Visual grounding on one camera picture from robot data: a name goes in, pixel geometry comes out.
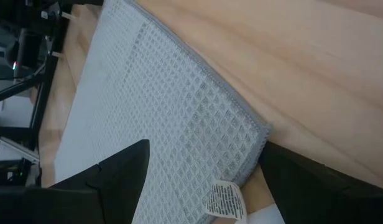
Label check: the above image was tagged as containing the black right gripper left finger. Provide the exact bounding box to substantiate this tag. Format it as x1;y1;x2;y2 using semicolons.
48;139;150;224

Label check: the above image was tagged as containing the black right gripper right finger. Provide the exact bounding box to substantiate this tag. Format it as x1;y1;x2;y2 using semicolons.
259;141;383;224

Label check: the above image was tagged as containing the grey waffle microfiber towel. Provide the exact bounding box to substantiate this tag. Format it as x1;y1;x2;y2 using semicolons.
53;0;272;224

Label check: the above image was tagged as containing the white printed towel label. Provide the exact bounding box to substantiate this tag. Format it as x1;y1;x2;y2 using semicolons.
205;179;248;223

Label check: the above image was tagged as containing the silver aluminium rail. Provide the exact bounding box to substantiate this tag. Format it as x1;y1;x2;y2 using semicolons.
0;136;40;165

